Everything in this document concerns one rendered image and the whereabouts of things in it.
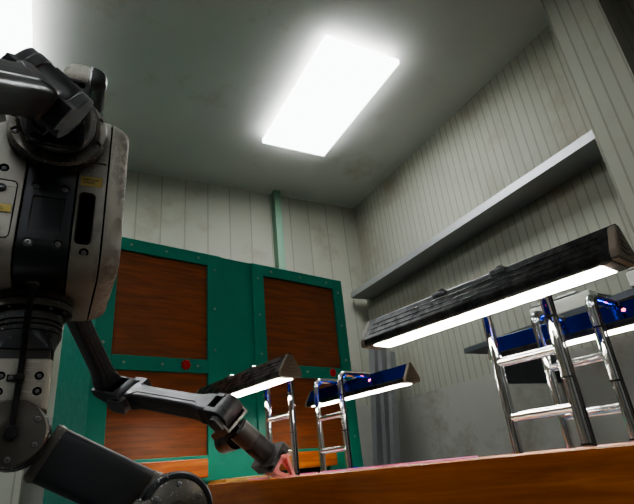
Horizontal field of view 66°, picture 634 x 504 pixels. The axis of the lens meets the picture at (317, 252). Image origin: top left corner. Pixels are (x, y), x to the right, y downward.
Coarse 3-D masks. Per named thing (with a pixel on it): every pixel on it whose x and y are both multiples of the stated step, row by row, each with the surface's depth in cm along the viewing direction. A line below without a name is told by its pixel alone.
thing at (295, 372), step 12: (276, 360) 154; (288, 360) 150; (240, 372) 172; (252, 372) 163; (264, 372) 155; (276, 372) 149; (288, 372) 149; (300, 372) 151; (216, 384) 181; (228, 384) 172; (240, 384) 164; (252, 384) 158
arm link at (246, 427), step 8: (240, 424) 121; (248, 424) 121; (232, 432) 121; (240, 432) 119; (248, 432) 120; (256, 432) 122; (232, 440) 120; (240, 440) 119; (248, 440) 120; (248, 448) 120
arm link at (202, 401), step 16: (144, 384) 139; (112, 400) 137; (128, 400) 136; (144, 400) 134; (160, 400) 130; (176, 400) 127; (192, 400) 125; (208, 400) 123; (224, 400) 121; (192, 416) 125; (208, 416) 120; (224, 416) 118
